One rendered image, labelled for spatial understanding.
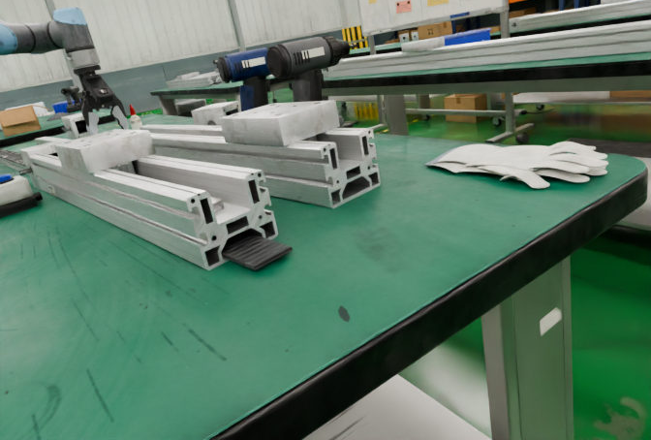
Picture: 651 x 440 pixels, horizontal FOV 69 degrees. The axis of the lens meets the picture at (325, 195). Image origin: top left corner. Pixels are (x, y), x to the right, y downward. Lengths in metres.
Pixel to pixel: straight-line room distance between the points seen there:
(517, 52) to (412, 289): 1.63
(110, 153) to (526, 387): 0.71
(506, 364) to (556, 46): 1.37
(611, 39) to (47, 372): 1.70
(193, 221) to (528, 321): 0.46
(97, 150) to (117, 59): 11.84
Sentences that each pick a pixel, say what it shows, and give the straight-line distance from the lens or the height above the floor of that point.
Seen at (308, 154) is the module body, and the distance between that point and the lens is 0.63.
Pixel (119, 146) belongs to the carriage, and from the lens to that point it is 0.82.
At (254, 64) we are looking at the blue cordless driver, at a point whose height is 0.97.
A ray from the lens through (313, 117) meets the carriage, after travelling 0.69.
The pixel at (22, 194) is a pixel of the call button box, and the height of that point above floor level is 0.81.
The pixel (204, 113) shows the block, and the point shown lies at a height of 0.86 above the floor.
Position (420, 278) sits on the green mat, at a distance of 0.43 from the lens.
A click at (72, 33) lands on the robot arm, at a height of 1.13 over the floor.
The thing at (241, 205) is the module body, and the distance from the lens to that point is 0.57.
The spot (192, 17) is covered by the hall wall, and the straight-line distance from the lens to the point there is 13.22.
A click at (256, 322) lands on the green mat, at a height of 0.78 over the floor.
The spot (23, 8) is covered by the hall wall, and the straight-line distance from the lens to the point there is 12.49.
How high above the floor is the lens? 0.99
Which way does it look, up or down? 18 degrees down
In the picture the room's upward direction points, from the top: 11 degrees counter-clockwise
